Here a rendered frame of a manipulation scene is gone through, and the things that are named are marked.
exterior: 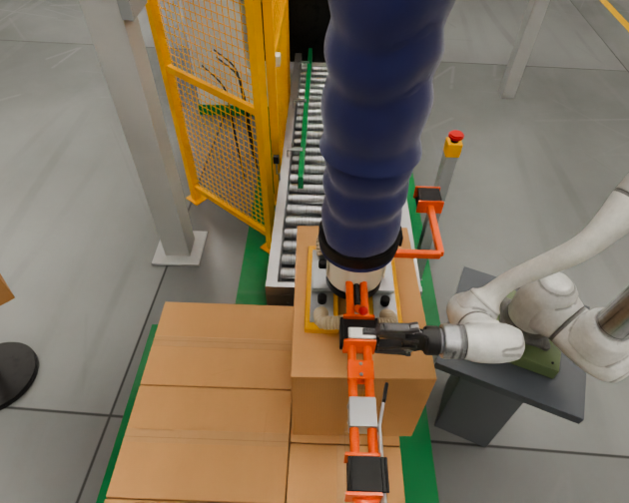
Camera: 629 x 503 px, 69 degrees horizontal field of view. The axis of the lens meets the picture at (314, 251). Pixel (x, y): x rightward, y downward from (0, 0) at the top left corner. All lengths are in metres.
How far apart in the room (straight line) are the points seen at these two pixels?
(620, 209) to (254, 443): 1.34
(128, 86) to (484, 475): 2.40
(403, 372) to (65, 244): 2.60
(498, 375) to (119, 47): 2.00
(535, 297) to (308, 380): 0.79
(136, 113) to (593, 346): 2.09
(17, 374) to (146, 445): 1.18
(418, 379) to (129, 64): 1.77
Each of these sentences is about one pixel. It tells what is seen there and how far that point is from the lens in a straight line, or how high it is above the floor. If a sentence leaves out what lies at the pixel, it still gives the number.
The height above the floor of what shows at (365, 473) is 1.23.
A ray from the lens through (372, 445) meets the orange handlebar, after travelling 1.07.
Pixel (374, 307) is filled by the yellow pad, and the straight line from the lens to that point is 1.40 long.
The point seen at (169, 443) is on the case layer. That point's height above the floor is 0.54.
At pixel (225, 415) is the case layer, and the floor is 0.54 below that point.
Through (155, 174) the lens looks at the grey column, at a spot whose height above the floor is 0.68.
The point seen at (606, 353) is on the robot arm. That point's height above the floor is 1.04.
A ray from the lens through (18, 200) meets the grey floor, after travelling 3.93.
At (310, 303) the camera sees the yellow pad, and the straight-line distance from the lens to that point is 1.40.
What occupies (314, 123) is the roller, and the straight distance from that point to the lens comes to 3.21.
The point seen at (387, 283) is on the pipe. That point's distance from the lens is 1.43.
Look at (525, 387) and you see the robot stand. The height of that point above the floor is 0.75.
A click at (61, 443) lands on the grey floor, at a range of 2.62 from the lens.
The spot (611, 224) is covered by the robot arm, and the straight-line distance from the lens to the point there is 1.25.
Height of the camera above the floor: 2.22
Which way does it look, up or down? 48 degrees down
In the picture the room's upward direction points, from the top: 1 degrees clockwise
